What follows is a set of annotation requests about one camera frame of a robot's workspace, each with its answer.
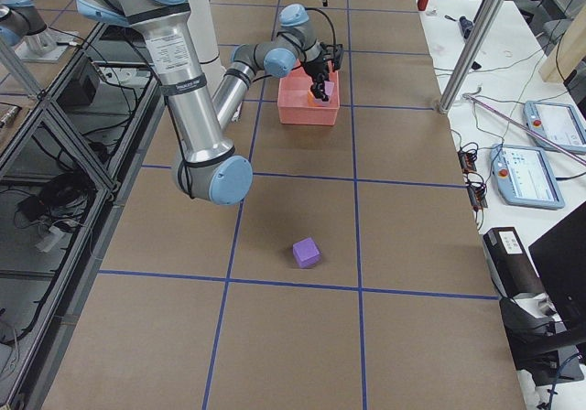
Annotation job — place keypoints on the teach pendant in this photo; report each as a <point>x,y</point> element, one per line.
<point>560,123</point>
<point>524,177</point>

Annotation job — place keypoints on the orange foam block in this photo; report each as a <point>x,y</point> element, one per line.
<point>311,99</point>

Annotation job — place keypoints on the aluminium frame post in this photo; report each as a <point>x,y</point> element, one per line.
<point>485,17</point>

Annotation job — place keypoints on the black box with label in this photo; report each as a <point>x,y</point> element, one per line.
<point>513,272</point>

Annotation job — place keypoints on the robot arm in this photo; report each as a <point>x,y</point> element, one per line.
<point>207,166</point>

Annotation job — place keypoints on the near teach pendant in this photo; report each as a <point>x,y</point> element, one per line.
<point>524,177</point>

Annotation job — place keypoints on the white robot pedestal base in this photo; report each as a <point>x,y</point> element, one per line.
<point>206,21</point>

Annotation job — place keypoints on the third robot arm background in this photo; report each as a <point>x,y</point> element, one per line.
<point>23,28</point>

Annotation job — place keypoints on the light pink foam block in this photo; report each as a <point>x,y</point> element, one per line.
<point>332,92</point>

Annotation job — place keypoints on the far teach pendant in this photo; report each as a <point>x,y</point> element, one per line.
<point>560,123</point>

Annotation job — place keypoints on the purple foam block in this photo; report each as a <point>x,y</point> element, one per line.
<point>306,253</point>

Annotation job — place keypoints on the small circuit board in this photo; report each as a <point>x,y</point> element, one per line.
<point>475,184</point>

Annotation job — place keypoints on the pink plastic bin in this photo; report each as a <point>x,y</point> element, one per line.
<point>292,102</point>

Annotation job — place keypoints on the black computer monitor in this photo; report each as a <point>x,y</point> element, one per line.
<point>559,257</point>

